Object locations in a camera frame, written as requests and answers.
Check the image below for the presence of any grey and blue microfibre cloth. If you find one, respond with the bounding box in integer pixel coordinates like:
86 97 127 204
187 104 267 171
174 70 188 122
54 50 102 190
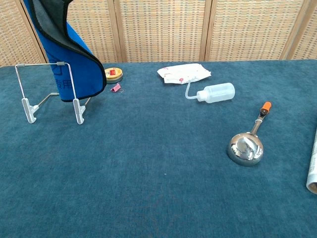
23 0 107 102

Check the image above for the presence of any white pink printed tissue pack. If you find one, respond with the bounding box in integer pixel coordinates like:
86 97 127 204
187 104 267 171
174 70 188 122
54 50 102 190
157 63 212 85

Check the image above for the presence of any pink binder clip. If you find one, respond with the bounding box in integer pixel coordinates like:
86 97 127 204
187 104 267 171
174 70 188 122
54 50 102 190
110 83 124 94

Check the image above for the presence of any blue table cover cloth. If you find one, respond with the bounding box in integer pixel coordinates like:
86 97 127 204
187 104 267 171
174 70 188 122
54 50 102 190
0 59 317 238

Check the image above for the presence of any round yellow lid tin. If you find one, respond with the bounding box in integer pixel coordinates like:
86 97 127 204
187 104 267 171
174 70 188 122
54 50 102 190
104 67 124 84

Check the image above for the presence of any translucent plastic wash bottle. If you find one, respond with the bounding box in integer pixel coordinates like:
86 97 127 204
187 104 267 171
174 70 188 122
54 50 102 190
185 80 236 104

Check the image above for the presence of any woven wooden screen panel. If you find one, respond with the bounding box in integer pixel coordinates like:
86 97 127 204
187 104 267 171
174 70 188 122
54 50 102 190
114 0 212 62
20 0 122 64
288 0 317 60
0 0 47 67
205 0 310 62

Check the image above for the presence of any rolled printed paper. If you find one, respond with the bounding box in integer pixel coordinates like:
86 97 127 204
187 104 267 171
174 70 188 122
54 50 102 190
304 128 317 195

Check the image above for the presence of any wire metal stand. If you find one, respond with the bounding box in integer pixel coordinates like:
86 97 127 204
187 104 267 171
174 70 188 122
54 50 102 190
14 61 94 125

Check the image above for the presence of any steel ladle orange handle tip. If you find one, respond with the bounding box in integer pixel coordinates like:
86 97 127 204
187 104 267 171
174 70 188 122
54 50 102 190
227 101 272 167

